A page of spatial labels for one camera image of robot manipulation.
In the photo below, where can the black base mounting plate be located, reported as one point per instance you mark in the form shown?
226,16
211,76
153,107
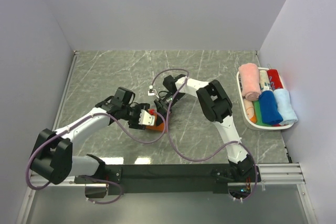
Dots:
178,178

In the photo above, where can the pink rolled towel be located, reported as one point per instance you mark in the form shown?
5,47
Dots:
249,75

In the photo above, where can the light blue rolled towel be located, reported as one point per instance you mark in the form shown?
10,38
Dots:
284,107

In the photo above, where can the red rolled towel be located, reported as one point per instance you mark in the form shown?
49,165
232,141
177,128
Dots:
274,79

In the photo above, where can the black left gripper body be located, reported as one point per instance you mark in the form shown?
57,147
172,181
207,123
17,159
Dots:
134,112

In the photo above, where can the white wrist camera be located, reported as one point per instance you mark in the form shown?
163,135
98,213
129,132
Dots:
146,118
152,91

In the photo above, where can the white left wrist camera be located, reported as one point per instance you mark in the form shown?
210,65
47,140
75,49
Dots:
146,118

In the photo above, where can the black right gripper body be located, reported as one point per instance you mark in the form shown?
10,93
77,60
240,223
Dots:
164,105

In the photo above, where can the dark blue rolled towel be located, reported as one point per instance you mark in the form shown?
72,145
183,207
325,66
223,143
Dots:
268,108

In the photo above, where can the grey orange giraffe towel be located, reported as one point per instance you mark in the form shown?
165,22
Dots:
159,124

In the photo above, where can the white towel basket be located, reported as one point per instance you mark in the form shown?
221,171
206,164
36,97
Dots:
251,125

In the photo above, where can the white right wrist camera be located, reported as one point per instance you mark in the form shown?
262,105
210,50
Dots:
152,91

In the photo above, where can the cream patterned rolled towel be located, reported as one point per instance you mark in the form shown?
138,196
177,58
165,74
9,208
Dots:
264,81

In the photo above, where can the aluminium frame rail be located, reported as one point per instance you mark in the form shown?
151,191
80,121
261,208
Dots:
270,174

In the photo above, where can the green rolled towel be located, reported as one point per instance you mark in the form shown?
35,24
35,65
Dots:
258,114

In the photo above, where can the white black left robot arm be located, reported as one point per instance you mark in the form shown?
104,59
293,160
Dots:
52,155

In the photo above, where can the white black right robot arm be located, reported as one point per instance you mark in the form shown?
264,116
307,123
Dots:
217,108

